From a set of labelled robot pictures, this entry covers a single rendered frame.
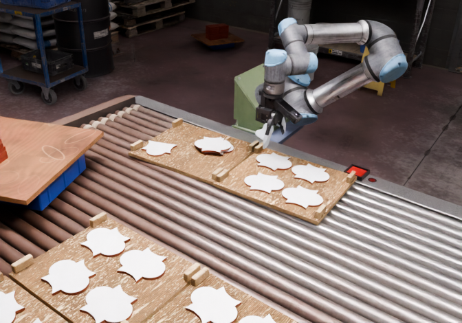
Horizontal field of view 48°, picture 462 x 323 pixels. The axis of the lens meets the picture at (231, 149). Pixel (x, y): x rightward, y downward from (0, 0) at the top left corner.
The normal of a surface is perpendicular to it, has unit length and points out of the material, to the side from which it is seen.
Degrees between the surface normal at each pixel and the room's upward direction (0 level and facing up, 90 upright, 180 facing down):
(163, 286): 0
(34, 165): 0
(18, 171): 0
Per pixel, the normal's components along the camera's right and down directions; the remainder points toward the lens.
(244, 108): -0.57, 0.37
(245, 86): 0.60, -0.42
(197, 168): 0.03, -0.88
